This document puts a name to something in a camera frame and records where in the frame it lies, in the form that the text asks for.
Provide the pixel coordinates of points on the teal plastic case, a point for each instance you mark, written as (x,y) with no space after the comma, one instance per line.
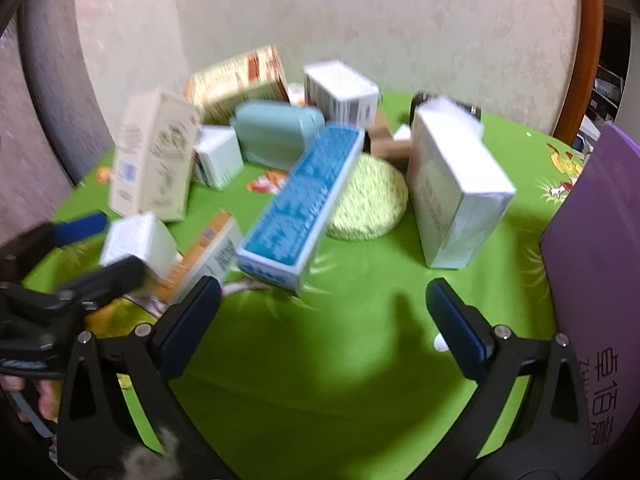
(270,132)

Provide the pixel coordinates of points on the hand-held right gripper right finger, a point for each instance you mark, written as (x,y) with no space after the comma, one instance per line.
(455,332)

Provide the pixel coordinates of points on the green knitted pad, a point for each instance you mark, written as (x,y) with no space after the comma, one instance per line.
(370,200)

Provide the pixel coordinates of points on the person's left hand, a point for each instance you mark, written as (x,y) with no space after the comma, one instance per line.
(47,402)

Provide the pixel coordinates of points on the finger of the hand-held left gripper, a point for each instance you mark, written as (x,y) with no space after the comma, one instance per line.
(80,227)
(112,277)

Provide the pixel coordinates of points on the black product box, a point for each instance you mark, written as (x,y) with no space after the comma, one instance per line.
(419,102)

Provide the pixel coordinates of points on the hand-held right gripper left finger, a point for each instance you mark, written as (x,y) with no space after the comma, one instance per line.
(190,332)

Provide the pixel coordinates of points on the orange patterned carton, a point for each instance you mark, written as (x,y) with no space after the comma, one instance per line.
(230,85)

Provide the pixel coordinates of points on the large white box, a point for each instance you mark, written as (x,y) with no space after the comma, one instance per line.
(450,185)

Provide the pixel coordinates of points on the wooden door frame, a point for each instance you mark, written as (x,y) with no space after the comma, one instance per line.
(587,35)

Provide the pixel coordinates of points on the green printed tablecloth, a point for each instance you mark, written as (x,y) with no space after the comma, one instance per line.
(325,385)

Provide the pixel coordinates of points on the white barcode box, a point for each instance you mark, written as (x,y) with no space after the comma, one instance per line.
(340,92)

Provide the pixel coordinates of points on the long blue white box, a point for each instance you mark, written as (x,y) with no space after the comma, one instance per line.
(300,205)

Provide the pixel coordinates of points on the orange white box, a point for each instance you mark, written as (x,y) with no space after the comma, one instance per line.
(210,255)

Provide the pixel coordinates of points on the small white printed box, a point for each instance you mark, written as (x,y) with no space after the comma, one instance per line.
(135,242)

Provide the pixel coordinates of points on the cluttered background shelf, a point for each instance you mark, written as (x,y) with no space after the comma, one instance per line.
(607,85)

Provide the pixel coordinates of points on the small brown cardboard box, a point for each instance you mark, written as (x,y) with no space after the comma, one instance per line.
(387,147)

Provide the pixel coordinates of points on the tall beige carton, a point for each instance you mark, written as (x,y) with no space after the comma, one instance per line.
(150,160)

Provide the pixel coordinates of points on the purple container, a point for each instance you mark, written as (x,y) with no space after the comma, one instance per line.
(595,285)

